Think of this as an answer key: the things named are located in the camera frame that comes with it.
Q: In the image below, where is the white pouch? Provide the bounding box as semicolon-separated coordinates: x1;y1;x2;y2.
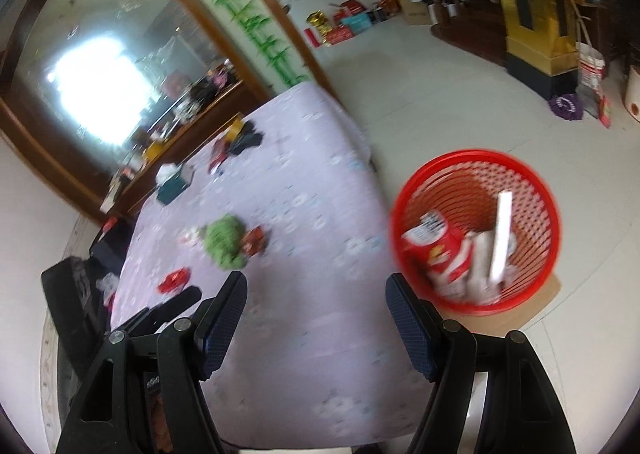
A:
440;229;501;305

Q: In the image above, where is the dark bag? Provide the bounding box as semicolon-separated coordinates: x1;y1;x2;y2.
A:
90;219;133;275

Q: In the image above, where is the long white medicine box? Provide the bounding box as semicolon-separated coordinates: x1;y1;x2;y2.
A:
487;190;513;287

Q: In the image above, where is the white shopping bag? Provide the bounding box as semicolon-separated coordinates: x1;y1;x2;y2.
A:
576;42;607;98

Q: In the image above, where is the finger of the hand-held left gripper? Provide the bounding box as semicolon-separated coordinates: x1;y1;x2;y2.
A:
125;285;202;335

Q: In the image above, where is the black bulky object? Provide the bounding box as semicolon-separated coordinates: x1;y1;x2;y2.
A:
41;257;111;375

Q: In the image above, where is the crumpled red wrapper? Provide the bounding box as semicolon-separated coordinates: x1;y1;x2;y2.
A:
157;269;192;295

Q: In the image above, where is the cardboard sheet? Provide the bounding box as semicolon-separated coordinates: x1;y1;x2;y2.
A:
440;273;562;331

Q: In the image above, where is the green knotted cloth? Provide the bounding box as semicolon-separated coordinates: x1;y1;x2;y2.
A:
202;214;249;271

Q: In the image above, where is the white cylindrical container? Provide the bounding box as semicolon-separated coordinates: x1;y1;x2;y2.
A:
620;65;640;122

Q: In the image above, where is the gold pillar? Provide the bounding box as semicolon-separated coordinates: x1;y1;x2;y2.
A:
475;0;581;100

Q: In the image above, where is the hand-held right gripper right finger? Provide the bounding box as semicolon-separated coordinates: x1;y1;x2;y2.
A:
385;273;576;454

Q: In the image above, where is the red plastic basket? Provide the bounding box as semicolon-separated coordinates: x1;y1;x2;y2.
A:
389;149;561;317

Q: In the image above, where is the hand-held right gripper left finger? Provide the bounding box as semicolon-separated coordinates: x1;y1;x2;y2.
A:
55;270;249;454

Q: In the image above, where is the dark red foil packet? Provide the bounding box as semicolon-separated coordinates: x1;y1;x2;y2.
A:
241;227;267;256
209;138;232;174

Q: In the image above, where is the teal tissue box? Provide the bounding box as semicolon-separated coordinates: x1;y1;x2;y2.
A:
154;162;195;205

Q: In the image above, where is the wooden sideboard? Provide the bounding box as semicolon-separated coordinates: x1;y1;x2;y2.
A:
97;79;281;230

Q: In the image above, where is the cardboard box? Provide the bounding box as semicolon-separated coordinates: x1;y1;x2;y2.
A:
397;0;435;26

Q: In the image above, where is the wooden staircase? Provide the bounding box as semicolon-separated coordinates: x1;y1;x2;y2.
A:
400;0;508;68

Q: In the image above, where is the large wall mirror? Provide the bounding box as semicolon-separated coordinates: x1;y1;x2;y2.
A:
10;0;241;145

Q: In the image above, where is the green bamboo wall decal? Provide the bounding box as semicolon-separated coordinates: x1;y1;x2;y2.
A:
175;0;308;88

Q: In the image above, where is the purple bag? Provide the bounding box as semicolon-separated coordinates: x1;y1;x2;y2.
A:
549;92;585;122

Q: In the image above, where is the pile of colourful gift boxes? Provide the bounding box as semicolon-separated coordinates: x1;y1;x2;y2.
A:
305;0;382;48

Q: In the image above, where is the purple floral tablecloth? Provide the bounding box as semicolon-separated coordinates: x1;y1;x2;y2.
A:
110;82;436;450

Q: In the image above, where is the red and white box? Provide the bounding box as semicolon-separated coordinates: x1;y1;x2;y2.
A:
402;209;473;292

